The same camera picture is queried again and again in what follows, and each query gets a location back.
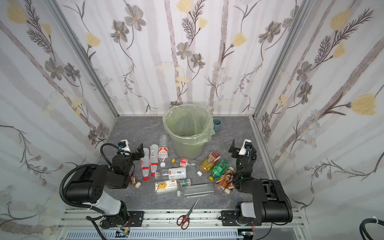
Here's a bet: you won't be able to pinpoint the red cap white bottle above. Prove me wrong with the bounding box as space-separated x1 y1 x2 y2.
150 144 159 177
141 148 150 181

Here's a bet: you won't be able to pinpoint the green plastic bottle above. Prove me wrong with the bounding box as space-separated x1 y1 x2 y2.
209 160 229 182

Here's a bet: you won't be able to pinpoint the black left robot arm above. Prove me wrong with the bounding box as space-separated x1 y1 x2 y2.
59 140 145 229

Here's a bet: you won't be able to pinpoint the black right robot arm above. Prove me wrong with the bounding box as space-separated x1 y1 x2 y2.
219 139 293 227

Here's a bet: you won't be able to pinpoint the green mesh waste bin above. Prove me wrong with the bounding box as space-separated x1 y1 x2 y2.
163 104 214 160

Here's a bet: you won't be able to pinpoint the green plastic bin liner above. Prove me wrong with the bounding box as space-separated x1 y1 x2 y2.
162 103 216 147

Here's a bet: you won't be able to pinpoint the yellow tea bottle red label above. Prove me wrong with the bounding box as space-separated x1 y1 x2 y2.
197 151 221 177

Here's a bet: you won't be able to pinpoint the clear bottle red white label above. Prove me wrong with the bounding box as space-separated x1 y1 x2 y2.
158 135 169 168

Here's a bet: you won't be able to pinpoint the teal cup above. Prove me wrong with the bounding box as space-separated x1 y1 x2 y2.
213 118 223 133

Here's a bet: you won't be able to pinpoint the sunflower label bottle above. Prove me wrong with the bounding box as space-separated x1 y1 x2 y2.
155 179 191 194

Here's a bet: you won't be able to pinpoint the small yellow cap bottle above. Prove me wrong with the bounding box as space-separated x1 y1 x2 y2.
172 158 197 168

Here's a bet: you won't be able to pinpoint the clear square bottle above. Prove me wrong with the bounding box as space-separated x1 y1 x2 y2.
177 183 215 199

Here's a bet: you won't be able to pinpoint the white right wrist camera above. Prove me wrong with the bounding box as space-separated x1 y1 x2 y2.
239 139 253 156

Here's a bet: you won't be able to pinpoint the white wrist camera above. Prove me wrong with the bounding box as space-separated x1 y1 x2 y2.
239 139 253 156
118 140 131 153

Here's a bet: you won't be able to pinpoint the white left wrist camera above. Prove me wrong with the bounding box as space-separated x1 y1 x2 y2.
118 140 131 153

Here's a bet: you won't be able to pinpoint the aluminium rail base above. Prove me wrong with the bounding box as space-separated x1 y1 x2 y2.
53 209 310 240

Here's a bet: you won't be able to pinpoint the red handled scissors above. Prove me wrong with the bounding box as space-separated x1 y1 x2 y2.
177 198 200 230

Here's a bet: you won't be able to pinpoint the black cable far right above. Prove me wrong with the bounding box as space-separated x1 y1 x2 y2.
359 216 384 240

